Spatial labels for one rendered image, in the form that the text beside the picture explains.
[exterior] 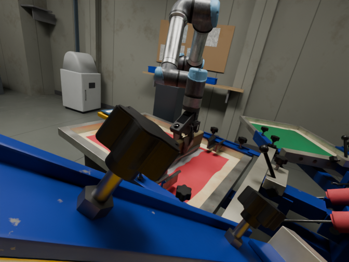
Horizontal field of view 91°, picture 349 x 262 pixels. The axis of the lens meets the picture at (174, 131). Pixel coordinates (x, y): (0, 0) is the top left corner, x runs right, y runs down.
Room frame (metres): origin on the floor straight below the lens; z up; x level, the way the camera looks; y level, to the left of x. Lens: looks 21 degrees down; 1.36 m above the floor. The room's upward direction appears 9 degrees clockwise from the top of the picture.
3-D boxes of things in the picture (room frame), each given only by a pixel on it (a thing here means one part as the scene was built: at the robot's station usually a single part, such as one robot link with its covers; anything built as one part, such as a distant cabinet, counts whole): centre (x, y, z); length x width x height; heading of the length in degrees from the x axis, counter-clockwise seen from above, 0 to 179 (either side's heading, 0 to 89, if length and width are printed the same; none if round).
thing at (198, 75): (0.73, -0.05, 1.30); 0.09 x 0.08 x 0.11; 0
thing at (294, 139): (1.11, -0.87, 1.05); 1.08 x 0.61 x 0.23; 177
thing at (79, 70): (3.93, 2.26, 0.63); 0.64 x 0.54 x 1.26; 71
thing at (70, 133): (0.77, 0.07, 0.97); 0.79 x 0.58 x 0.04; 57
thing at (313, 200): (0.47, -0.40, 1.02); 0.17 x 0.06 x 0.05; 57
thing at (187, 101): (0.72, -0.05, 1.22); 0.08 x 0.08 x 0.05
